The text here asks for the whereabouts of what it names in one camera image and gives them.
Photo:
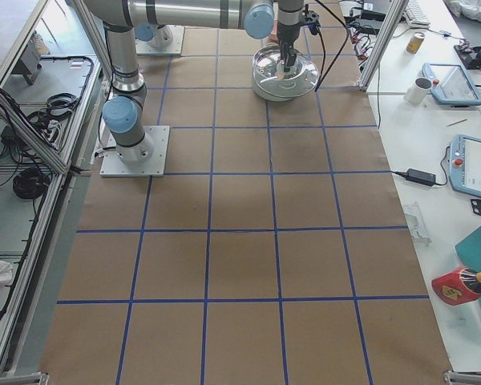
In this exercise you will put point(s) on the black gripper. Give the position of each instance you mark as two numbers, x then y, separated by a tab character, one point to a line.
285	34

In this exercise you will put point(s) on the glass pot lid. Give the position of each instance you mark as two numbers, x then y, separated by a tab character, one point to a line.
286	68

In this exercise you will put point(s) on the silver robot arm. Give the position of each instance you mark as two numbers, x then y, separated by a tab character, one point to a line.
155	36
280	71

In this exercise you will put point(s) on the pale green cooking pot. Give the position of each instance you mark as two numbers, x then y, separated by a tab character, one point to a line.
282	86

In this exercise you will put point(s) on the pink plastic bowl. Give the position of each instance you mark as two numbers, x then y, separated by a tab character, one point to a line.
271	39

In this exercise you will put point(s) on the black power brick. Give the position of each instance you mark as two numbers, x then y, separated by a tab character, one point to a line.
370	15

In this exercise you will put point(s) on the yellow drink can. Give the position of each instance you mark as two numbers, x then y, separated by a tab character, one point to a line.
415	43

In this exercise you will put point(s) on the white mug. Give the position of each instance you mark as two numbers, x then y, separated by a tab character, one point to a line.
418	90

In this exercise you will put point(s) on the far blue teach pendant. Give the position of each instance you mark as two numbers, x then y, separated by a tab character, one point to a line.
453	85

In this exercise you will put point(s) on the blue teach pendant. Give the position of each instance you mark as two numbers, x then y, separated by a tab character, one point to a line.
453	85
465	165

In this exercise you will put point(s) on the black power adapter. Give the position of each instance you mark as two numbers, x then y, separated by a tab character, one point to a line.
420	177

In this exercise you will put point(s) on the clear plastic holder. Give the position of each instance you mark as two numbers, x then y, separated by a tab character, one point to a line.
416	224

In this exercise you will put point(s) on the near blue teach pendant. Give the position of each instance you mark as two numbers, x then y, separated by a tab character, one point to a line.
465	165

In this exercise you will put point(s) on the red yellow bottle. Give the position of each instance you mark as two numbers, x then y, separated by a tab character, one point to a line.
461	285

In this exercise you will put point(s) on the aluminium frame post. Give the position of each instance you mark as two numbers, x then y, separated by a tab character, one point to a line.
394	13

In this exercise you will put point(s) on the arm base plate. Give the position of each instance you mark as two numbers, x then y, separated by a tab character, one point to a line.
173	49
145	159

